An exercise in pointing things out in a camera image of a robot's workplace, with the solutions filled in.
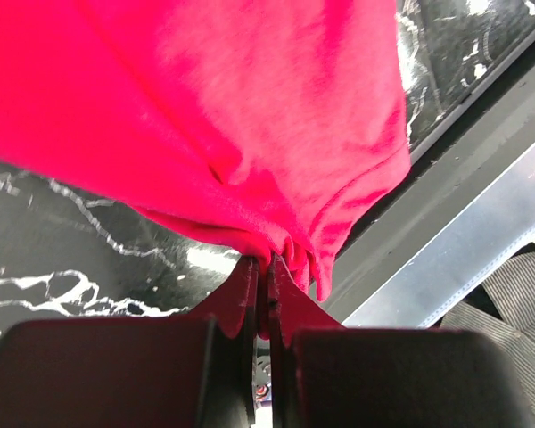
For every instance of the pink t shirt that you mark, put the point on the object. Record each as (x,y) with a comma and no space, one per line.
(270,127)

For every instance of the black ribbed floor mat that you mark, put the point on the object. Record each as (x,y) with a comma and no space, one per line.
(511,289)

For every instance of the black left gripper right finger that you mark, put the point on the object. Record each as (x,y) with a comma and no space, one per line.
(328,375)

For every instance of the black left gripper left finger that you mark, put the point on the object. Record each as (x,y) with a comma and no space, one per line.
(191,370)

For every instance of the aluminium front frame rail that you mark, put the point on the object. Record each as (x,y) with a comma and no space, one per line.
(485,233)

